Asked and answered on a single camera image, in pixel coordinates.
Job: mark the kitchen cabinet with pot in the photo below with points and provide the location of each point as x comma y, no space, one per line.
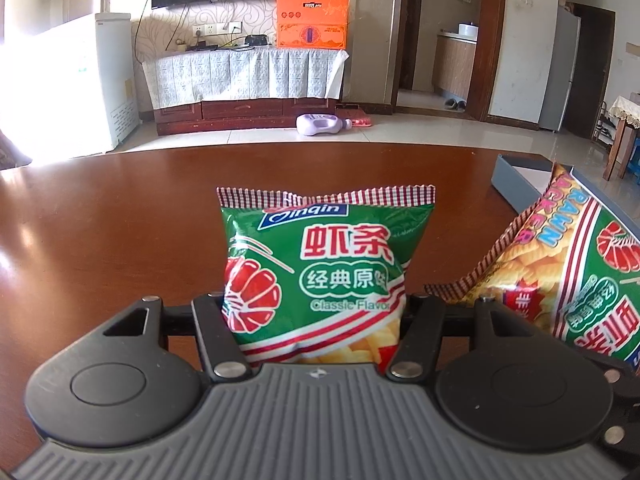
453,64

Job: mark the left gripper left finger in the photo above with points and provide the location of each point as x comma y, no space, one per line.
135,377

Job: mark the green prawn cracker bag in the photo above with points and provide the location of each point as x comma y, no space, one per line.
320,279
567,264

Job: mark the white purple detergent bottle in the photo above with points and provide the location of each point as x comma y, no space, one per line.
315,124

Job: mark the silver refrigerator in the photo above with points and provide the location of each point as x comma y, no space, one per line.
561,71

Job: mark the white chest freezer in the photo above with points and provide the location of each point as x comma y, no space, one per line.
77,88

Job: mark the lace table cloth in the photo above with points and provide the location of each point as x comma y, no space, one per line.
627,111

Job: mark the red wooden TV cabinet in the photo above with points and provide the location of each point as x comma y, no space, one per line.
236,115

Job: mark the black set-top box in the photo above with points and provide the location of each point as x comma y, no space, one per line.
256,40

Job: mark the orange cardboard gift box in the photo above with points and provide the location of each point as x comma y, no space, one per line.
312,24

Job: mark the white blue patterned cloth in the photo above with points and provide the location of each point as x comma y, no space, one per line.
244,74

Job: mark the wooden dining table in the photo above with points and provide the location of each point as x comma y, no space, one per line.
621,151

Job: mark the pair of slippers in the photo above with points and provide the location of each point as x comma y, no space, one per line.
456,105

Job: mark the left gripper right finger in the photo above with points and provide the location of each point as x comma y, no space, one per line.
498,378

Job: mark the grey shallow box tray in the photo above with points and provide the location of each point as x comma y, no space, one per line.
521,181

